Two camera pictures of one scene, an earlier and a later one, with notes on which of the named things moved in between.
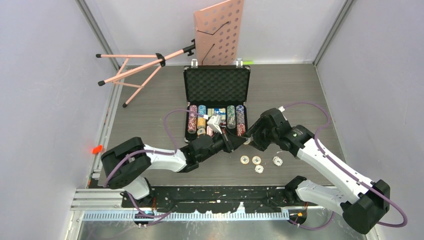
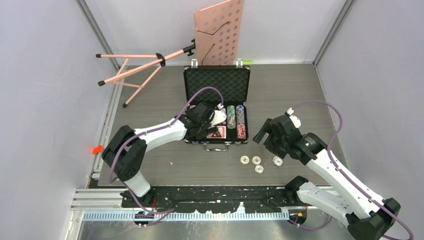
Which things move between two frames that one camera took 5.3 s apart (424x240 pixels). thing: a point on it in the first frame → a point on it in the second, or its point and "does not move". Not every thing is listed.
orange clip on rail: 97,149 does not move
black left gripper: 231,143 → 207,129
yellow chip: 244,159 does not move
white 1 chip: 259,168 does not move
